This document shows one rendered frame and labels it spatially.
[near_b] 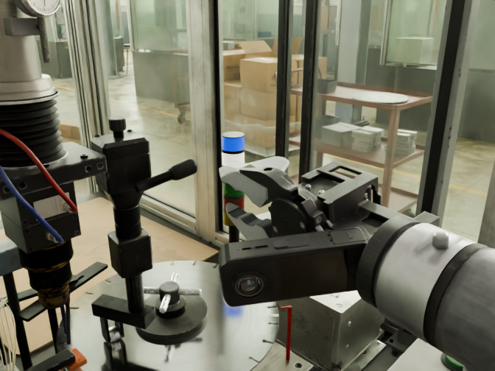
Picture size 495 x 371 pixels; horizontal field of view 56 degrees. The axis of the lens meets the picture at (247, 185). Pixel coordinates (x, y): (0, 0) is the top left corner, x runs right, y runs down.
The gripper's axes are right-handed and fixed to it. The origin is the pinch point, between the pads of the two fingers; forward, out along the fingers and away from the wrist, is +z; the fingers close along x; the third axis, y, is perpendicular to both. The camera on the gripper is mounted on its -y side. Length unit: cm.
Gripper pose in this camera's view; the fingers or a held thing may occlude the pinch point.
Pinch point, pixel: (225, 193)
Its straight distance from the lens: 47.9
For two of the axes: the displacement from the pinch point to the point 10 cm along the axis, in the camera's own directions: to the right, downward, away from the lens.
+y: 7.9, -3.7, 4.9
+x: -1.3, -8.8, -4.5
